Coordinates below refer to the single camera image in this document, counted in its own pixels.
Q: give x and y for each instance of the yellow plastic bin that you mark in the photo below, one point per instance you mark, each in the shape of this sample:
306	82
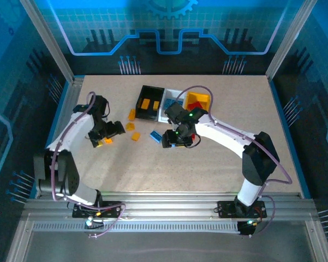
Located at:
199	96

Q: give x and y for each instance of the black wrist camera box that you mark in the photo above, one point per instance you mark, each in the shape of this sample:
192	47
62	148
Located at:
101	105
174	112

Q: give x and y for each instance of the black plastic bin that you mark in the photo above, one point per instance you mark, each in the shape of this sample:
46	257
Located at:
150	91

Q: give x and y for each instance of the blue table edge strip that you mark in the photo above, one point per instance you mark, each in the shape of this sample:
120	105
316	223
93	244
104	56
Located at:
281	114
63	95

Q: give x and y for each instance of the white plastic bin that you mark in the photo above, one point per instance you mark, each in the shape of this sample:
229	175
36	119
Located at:
170	92

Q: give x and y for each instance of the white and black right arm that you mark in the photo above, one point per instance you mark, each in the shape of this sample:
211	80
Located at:
223	139

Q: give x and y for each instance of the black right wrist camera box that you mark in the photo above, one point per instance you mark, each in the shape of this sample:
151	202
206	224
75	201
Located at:
174	112

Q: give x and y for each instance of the aluminium frame post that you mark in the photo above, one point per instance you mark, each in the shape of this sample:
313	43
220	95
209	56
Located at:
290	38
47	41

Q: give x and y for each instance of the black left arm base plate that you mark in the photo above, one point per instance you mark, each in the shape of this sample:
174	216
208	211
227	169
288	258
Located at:
114	209

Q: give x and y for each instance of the aluminium side rail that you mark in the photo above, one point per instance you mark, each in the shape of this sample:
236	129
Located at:
72	95

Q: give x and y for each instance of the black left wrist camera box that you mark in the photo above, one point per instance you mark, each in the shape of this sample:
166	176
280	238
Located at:
101	105

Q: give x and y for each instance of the aluminium lower frame rail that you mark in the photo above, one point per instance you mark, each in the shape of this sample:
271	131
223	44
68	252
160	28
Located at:
320	243
18	243

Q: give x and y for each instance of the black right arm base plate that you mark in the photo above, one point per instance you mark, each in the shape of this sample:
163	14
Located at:
223	208

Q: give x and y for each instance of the aluminium cross rail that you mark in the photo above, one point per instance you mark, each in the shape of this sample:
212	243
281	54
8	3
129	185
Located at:
166	204

